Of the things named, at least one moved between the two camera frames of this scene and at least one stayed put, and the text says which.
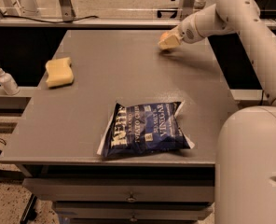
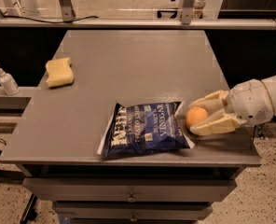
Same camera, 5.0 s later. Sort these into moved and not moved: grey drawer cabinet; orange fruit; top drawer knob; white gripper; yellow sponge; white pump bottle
Moved: orange fruit; white gripper
Not moved: top drawer knob; yellow sponge; grey drawer cabinet; white pump bottle
